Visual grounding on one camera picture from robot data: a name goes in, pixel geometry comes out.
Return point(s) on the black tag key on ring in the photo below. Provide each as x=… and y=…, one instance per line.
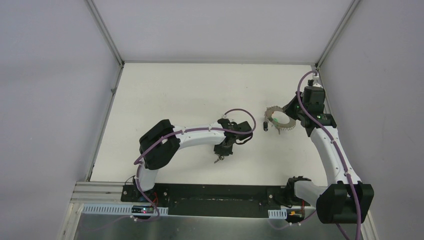
x=265, y=126

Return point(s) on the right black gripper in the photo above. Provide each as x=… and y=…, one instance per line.
x=288, y=108

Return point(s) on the metal disc with keyrings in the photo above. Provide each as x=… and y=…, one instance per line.
x=285, y=123

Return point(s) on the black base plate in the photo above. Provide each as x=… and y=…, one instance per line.
x=208, y=200

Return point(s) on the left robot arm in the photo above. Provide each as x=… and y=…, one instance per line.
x=159, y=145

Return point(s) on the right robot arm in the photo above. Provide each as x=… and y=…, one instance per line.
x=345, y=199

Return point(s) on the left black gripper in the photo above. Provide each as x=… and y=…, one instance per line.
x=224, y=149

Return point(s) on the black tag key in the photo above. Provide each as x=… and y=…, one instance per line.
x=265, y=126
x=220, y=158

